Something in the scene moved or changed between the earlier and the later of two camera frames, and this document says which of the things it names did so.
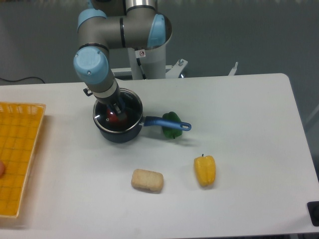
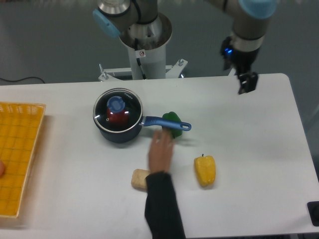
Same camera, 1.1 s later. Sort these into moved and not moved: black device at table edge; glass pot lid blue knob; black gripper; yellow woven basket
Moved: black gripper
Not moved: yellow woven basket; black device at table edge; glass pot lid blue knob
